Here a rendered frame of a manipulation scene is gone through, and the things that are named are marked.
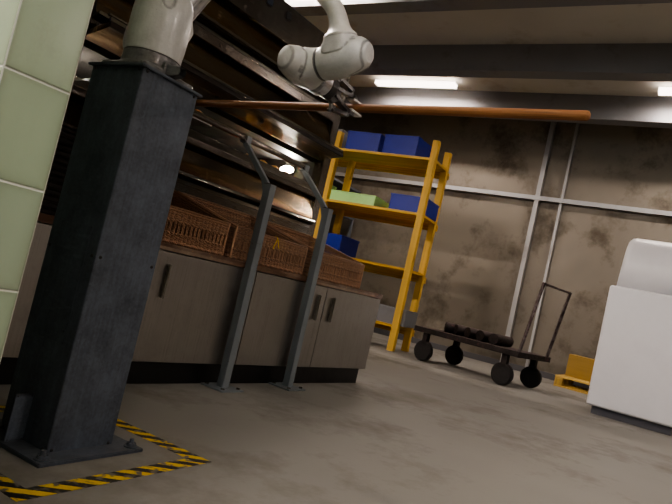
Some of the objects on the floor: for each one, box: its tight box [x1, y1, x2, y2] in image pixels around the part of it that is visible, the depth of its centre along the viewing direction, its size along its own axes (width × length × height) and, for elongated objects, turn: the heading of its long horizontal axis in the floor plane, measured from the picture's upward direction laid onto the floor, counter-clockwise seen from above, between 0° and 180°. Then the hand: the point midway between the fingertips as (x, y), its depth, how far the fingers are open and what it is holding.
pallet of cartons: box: [553, 354, 595, 395], centre depth 737 cm, size 112×77×41 cm
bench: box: [0, 212, 383, 384], centre depth 302 cm, size 56×242×58 cm, turn 42°
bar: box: [193, 109, 333, 393], centre depth 277 cm, size 31×127×118 cm, turn 42°
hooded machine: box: [586, 238, 672, 436], centre depth 543 cm, size 82×75×161 cm
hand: (354, 107), depth 217 cm, fingers closed on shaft, 3 cm apart
